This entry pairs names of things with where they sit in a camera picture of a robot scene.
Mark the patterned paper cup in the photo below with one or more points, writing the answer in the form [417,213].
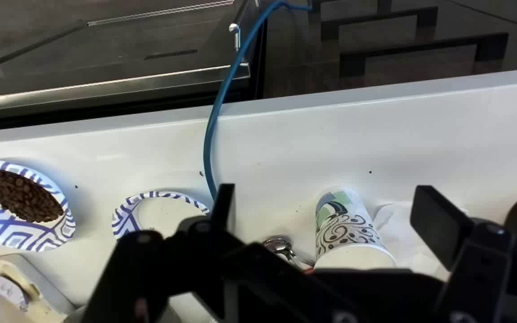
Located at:
[347,236]

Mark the empty blue patterned paper bowl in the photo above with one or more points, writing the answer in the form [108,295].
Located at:
[160,211]

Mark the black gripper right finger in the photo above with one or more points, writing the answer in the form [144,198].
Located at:
[480,257]

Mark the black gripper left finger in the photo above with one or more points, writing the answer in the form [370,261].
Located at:
[236,283]

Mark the paper bowl with coffee grounds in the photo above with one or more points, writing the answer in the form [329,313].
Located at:
[35,213]

